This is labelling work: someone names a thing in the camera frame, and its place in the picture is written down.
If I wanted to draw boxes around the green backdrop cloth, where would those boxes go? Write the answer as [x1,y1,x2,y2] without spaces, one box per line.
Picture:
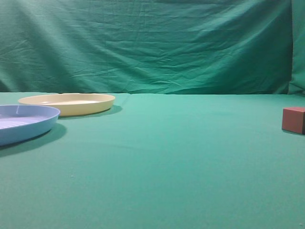
[0,0,305,94]

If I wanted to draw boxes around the green table cloth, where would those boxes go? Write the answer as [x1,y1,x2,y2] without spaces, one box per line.
[0,94,305,229]

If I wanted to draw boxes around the yellow plastic plate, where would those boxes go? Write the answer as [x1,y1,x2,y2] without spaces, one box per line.
[18,93,115,116]

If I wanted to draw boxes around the blue plastic plate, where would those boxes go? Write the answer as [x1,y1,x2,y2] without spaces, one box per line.
[0,104,61,146]

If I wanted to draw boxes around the red cube block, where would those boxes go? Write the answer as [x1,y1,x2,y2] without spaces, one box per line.
[282,107,305,135]

